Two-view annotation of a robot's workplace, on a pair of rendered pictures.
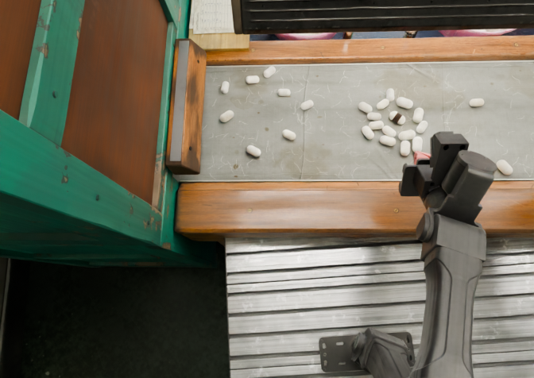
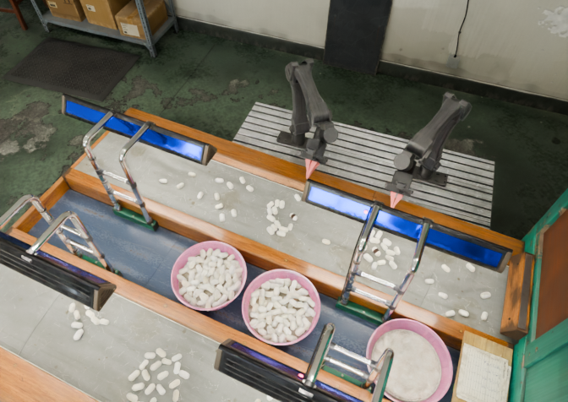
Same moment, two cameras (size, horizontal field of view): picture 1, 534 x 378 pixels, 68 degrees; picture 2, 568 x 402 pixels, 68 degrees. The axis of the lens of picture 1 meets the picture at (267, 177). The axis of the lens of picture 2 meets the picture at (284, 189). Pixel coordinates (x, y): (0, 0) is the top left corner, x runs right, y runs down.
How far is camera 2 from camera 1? 1.37 m
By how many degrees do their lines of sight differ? 53
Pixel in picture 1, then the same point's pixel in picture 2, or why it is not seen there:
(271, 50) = (447, 324)
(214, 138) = (494, 287)
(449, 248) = (428, 138)
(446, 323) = (445, 117)
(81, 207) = not seen: outside the picture
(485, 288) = (357, 176)
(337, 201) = not seen: hidden behind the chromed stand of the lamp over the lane
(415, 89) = not seen: hidden behind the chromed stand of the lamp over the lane
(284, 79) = (439, 306)
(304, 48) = (423, 315)
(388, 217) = (403, 205)
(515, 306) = (347, 167)
